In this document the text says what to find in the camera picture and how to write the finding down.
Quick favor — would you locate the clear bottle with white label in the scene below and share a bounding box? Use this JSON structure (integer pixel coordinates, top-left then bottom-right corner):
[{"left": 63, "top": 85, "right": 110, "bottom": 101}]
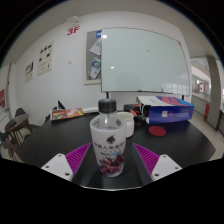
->
[{"left": 89, "top": 98, "right": 128, "bottom": 178}]

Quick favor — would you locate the black and red tool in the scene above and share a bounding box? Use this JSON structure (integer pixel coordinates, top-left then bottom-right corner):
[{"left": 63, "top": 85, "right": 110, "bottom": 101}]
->
[{"left": 123, "top": 103, "right": 151, "bottom": 122}]

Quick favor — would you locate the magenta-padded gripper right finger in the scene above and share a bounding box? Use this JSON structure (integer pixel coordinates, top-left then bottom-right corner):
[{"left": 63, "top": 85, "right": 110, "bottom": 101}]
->
[{"left": 125, "top": 143, "right": 183, "bottom": 186}]

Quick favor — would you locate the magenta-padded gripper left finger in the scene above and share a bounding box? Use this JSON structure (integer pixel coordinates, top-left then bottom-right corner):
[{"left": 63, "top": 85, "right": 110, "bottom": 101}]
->
[{"left": 40, "top": 142, "right": 97, "bottom": 186}]

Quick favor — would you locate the small white wall poster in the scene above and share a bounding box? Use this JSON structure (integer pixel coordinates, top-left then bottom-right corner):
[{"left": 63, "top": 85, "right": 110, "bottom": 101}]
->
[{"left": 23, "top": 60, "right": 35, "bottom": 83}]

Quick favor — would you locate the flat round red coaster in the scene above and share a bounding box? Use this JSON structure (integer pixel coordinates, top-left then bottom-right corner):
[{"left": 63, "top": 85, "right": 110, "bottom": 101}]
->
[{"left": 148, "top": 125, "right": 167, "bottom": 137}]

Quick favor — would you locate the large white wall poster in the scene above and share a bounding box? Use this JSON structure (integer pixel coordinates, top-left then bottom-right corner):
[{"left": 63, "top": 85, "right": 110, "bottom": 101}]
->
[{"left": 36, "top": 40, "right": 55, "bottom": 77}]

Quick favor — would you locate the blue and white cardboard box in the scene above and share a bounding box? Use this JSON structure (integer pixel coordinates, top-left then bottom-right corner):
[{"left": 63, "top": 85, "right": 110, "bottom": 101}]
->
[{"left": 136, "top": 95, "right": 195, "bottom": 125}]

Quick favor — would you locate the red fire cabinet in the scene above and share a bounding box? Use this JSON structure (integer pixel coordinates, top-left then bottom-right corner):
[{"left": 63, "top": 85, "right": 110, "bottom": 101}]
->
[{"left": 204, "top": 103, "right": 211, "bottom": 120}]

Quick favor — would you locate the red wall sign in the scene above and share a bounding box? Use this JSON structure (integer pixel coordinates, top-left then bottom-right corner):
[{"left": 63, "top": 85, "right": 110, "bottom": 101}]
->
[{"left": 65, "top": 26, "right": 81, "bottom": 36}]

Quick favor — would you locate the white paper roll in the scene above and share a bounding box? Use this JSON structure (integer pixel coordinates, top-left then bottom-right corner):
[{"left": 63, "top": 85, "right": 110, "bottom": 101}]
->
[{"left": 82, "top": 106, "right": 100, "bottom": 114}]

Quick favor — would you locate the dark grey chair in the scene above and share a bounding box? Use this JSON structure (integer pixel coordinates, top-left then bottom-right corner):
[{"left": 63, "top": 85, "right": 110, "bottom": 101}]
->
[{"left": 13, "top": 107, "right": 27, "bottom": 116}]

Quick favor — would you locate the whiteboard on black stand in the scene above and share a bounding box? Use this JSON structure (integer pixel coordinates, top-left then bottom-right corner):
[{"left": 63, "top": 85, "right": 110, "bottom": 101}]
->
[{"left": 100, "top": 27, "right": 191, "bottom": 99}]

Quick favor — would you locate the colourful flat book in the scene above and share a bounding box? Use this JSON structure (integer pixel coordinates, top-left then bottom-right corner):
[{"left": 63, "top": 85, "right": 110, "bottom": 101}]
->
[{"left": 50, "top": 107, "right": 85, "bottom": 121}]

